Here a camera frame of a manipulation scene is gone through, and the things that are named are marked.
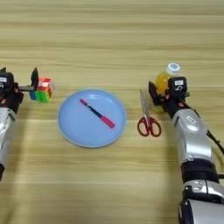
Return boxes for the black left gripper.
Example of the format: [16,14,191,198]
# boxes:
[0,66,40,114]

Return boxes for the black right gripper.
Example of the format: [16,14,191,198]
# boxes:
[148,80,194,121]

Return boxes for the orange juice bottle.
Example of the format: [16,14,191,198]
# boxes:
[150,62,182,115]

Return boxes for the red and black pen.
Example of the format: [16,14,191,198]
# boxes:
[79,98,116,130]

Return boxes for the round blue plate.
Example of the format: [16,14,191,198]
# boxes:
[57,88,128,149]

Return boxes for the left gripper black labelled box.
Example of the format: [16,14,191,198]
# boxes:
[0,72,15,90]

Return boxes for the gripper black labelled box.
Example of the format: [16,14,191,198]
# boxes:
[0,72,15,90]
[168,76,188,95]

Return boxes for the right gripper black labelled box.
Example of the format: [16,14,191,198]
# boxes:
[168,76,188,95]

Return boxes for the colourful puzzle cube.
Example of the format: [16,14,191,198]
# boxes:
[29,76,55,103]

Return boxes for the red handled scissors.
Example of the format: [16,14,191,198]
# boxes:
[136,88,163,138]

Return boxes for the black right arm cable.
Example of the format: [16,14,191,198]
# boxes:
[206,129,224,180]

